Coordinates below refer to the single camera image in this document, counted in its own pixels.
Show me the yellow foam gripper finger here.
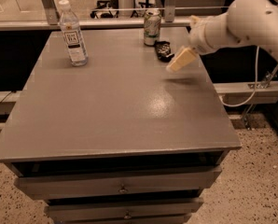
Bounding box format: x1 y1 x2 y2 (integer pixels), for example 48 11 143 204
166 47 198 73

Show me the black rxbar chocolate wrapper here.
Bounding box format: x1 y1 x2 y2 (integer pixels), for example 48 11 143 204
154 41 174 63

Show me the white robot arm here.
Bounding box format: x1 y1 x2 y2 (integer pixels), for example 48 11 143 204
166 0 278 73

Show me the green white 7up can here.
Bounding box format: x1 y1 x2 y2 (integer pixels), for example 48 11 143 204
144 8 161 46

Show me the grey drawer cabinet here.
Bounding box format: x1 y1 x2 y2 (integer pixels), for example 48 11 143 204
0 29 240 224

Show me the clear plastic water bottle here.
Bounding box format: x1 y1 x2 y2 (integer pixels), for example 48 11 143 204
59 0 89 66

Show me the top grey drawer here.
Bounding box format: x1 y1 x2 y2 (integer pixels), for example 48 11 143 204
15 165 222 200

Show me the grey drawer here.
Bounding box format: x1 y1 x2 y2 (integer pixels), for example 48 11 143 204
46 198 203 222
15 165 222 200

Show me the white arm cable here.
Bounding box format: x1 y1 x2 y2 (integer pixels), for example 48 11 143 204
221 45 260 108

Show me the metal window rail frame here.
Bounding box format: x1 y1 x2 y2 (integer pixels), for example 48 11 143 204
0 0 278 32

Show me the black floor cable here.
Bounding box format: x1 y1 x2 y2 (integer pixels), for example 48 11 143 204
0 91 18 110

